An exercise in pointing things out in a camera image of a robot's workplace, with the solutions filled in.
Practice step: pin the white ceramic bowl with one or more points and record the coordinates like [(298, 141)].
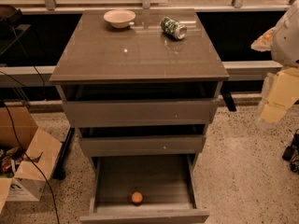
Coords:
[(119, 18)]

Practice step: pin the green soda can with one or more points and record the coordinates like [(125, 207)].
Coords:
[(174, 28)]

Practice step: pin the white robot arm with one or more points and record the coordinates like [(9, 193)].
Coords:
[(285, 43)]

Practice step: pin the brown cardboard box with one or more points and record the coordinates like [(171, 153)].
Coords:
[(30, 155)]

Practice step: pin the dark object on shelf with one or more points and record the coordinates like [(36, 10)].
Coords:
[(9, 17)]

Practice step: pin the grey drawer cabinet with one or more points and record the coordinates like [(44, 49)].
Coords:
[(140, 62)]

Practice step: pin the grey drawer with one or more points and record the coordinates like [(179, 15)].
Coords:
[(165, 181), (142, 140), (83, 114)]

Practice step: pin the grey middle drawer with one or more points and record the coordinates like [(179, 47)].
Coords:
[(142, 140)]

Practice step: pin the grey bottom drawer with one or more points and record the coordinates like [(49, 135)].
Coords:
[(165, 181)]

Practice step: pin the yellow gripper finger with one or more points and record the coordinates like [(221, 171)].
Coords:
[(264, 42), (280, 92)]

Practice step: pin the black power adapter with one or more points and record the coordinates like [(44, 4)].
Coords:
[(291, 154)]

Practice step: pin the black floor bar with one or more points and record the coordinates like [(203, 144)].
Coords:
[(59, 171)]

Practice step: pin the orange fruit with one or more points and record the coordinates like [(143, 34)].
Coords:
[(137, 197)]

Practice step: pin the grey top drawer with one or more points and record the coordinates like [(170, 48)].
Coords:
[(83, 114)]

